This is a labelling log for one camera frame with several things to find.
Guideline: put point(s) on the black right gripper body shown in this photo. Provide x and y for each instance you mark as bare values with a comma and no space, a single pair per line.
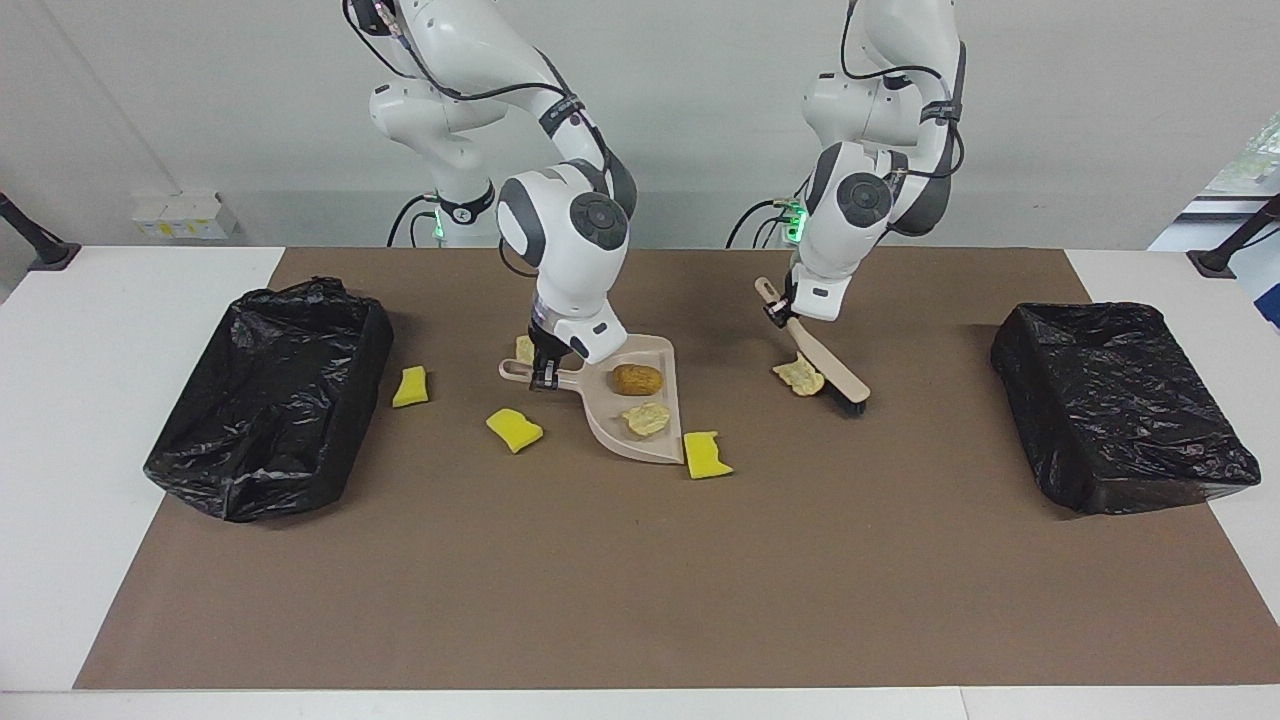
545,345

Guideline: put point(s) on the black bag lined bin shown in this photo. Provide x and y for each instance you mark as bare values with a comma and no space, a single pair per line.
270,420
1130,420

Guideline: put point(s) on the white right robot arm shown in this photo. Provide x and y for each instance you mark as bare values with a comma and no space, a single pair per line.
565,280

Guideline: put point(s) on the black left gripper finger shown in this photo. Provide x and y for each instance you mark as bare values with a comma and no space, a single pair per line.
777,312

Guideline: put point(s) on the beige plastic dustpan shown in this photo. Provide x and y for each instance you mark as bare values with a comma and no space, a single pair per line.
600,422

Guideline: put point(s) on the wedge yellow sponge piece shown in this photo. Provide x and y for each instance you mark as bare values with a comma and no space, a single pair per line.
515,430

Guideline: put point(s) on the notched yellow sponge piece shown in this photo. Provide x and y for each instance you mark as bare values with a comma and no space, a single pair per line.
707,456

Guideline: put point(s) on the blue white box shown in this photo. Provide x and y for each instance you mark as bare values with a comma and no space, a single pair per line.
1268,295

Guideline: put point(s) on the brown paper table mat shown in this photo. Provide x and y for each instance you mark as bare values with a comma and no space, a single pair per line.
700,600

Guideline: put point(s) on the pale yellow foam chunk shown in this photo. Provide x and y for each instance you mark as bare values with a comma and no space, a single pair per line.
524,350
797,377
646,419

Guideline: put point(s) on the white wall power strip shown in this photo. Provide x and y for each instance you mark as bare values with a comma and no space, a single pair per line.
185,215

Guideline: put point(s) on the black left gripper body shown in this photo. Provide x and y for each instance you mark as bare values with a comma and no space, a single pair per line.
789,292

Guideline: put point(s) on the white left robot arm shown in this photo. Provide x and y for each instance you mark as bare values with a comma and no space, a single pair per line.
830,260

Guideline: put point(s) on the brown bread roll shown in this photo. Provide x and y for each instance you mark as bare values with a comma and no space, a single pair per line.
637,380

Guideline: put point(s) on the beige hand brush black bristles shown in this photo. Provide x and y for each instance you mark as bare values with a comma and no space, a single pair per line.
830,360

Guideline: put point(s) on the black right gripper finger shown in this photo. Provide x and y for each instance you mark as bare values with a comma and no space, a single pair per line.
545,378

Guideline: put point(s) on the small yellow sponge piece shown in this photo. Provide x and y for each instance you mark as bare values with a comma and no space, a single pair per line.
410,388

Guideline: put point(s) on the black clamp stand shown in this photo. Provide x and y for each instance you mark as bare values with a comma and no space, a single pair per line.
1225,255
40,245

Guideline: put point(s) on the window with green foliage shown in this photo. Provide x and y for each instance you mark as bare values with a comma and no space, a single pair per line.
1262,150

